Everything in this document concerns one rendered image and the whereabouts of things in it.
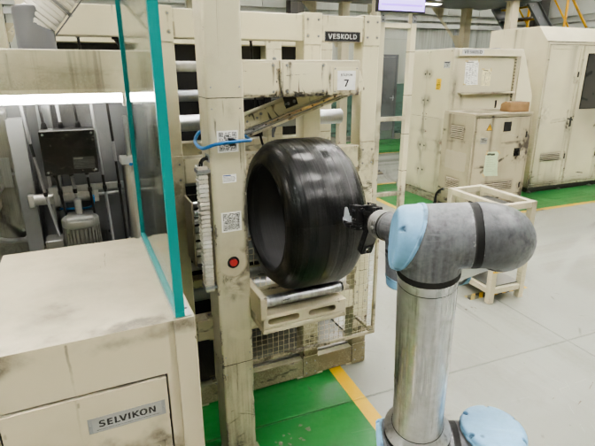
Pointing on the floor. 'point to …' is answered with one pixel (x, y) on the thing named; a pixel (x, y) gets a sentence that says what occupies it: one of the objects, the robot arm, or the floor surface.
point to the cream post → (241, 372)
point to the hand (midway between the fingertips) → (346, 219)
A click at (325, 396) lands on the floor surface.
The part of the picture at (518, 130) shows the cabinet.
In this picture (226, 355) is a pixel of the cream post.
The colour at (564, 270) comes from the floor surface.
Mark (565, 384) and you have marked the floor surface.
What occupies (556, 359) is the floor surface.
